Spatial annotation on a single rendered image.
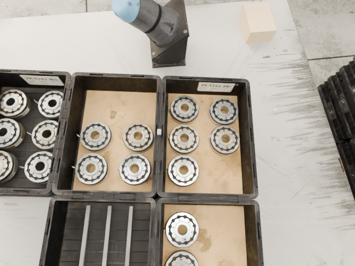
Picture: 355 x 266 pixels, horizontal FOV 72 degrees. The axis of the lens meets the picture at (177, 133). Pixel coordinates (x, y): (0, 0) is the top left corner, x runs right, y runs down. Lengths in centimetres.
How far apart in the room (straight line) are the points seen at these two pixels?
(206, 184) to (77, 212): 42
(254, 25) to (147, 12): 52
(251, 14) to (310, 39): 123
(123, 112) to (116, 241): 43
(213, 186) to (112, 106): 46
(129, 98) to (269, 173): 62
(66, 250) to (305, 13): 243
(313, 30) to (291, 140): 153
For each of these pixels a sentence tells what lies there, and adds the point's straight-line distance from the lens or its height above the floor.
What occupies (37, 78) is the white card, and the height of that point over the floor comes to 90.
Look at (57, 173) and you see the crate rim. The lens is 80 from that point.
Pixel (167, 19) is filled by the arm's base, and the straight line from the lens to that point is 101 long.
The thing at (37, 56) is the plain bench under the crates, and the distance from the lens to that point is 130.
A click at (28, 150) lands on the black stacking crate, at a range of 97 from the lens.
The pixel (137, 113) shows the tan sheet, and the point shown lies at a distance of 90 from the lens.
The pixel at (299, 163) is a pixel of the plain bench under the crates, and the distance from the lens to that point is 112.
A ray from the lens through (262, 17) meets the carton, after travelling 129.
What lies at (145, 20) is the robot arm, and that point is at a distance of 96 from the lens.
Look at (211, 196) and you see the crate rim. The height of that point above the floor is 93.
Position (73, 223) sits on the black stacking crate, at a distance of 88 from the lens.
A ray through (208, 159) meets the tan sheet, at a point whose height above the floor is 83.
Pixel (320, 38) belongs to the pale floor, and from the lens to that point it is 250.
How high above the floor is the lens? 166
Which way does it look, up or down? 72 degrees down
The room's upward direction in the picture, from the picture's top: 8 degrees clockwise
